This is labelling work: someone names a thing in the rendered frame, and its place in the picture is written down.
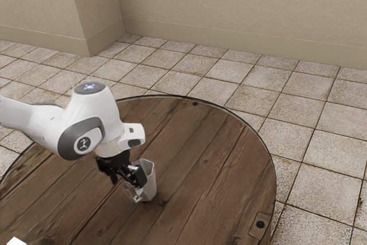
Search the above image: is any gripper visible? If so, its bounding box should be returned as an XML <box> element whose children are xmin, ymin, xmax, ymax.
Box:
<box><xmin>95</xmin><ymin>150</ymin><xmax>149</xmax><ymax>197</ymax></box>

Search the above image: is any pale grey faceted mug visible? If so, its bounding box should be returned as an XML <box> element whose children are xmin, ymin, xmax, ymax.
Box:
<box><xmin>122</xmin><ymin>158</ymin><xmax>158</xmax><ymax>203</ymax></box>

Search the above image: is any white block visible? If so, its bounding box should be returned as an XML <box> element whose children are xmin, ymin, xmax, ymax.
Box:
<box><xmin>6</xmin><ymin>236</ymin><xmax>28</xmax><ymax>245</ymax></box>

